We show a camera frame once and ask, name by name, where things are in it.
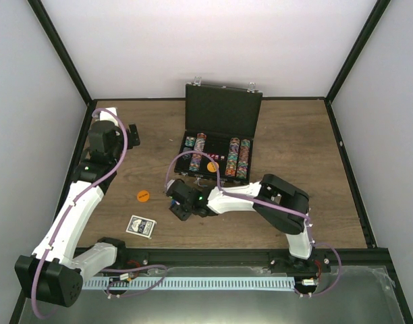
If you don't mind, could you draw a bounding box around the orange round button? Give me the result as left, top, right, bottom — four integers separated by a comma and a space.
136, 190, 150, 203
206, 161, 219, 173

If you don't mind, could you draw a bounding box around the black poker chip case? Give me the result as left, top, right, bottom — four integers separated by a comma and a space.
174, 76, 263, 184

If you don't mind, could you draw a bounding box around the black front mounting rail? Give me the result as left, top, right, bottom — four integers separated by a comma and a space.
74, 248, 391, 274

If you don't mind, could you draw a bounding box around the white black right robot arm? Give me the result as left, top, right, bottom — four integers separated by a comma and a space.
165, 174, 314, 272

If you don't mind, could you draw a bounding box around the poker chip row right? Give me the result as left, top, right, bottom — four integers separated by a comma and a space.
236, 139, 250, 179

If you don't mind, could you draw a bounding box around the tall poker chip row left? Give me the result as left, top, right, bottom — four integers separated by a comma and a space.
189, 133, 207, 172

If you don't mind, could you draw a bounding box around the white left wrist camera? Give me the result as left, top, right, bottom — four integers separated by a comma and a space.
98, 107, 118, 125

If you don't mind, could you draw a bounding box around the light blue slotted cable duct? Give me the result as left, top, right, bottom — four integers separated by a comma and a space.
82, 277, 295, 292

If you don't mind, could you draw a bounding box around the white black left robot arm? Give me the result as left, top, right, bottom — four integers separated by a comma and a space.
15, 107, 135, 308

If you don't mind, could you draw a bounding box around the red dice row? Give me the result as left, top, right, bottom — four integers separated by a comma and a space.
209, 153, 225, 161

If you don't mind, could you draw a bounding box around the blue white card deck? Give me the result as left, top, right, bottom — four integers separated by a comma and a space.
126, 215, 157, 239

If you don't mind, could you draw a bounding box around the short poker chip stack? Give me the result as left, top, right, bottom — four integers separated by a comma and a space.
184, 136, 196, 147

